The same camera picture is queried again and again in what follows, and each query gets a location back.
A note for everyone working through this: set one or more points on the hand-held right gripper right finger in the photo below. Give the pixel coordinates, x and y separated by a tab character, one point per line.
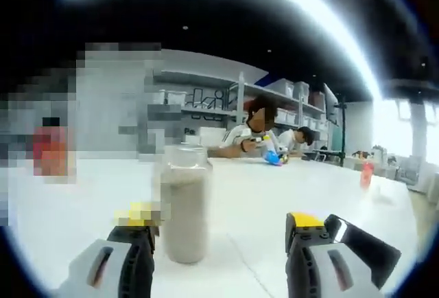
319	270

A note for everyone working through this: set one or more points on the black smartphone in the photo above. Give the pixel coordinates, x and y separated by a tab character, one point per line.
374	253

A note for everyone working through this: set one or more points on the orange small bottle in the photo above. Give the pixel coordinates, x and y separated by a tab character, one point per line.
367	176

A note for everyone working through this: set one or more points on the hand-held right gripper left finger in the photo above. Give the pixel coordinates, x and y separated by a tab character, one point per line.
116	270

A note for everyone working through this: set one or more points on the translucent plastic bottle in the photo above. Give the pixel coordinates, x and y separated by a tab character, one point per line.
183	208

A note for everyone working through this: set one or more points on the standing glass panel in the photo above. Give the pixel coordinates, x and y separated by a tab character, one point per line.
331	105

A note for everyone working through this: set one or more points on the long ceiling light strip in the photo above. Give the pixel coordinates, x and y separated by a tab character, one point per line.
356	37

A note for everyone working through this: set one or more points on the blue plastic item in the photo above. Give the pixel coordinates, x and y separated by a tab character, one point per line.
272	159

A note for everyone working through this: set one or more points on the black tripod stand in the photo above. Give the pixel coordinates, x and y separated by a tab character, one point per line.
343	129

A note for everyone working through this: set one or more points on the grey metal shelving unit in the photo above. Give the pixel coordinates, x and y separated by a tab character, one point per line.
212	88

